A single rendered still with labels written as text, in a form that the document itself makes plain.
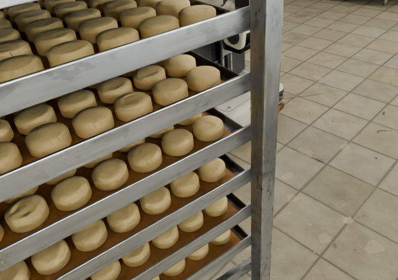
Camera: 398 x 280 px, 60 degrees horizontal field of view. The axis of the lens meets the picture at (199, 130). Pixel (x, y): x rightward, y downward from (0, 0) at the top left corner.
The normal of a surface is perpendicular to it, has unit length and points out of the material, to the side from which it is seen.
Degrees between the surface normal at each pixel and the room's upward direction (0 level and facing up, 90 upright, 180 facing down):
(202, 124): 0
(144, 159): 0
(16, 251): 90
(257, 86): 90
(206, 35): 90
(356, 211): 0
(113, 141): 90
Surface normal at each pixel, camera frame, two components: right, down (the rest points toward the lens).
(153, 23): -0.09, -0.81
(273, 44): 0.56, 0.44
